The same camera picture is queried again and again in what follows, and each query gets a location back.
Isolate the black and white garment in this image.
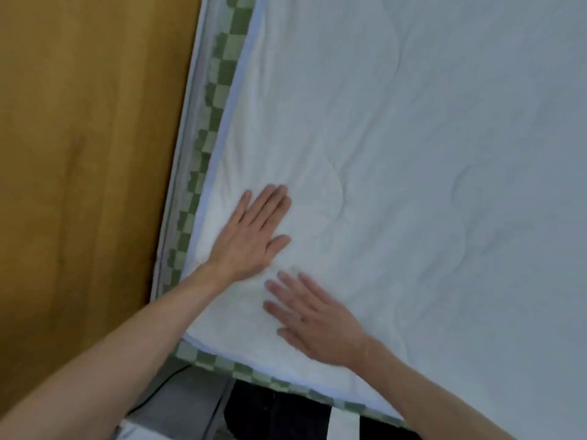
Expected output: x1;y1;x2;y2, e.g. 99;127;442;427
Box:
117;379;415;440

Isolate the person's left hand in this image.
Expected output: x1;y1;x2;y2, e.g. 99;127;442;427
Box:
206;184;293;283

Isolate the brown wooden panel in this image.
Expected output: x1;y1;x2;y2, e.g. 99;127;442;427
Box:
0;0;203;420

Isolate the person's left forearm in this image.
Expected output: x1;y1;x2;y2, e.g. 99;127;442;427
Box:
0;263;239;440

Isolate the person's right forearm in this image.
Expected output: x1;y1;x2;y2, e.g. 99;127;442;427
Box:
351;339;521;440

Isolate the person's right hand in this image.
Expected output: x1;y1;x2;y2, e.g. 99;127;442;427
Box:
263;271;368;368

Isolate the white quilted blanket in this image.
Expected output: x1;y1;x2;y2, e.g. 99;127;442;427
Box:
180;0;587;427

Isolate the black cable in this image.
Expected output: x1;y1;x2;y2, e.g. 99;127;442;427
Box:
125;364;195;416

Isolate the green checkered bed sheet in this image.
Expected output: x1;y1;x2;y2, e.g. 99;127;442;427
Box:
161;0;410;429

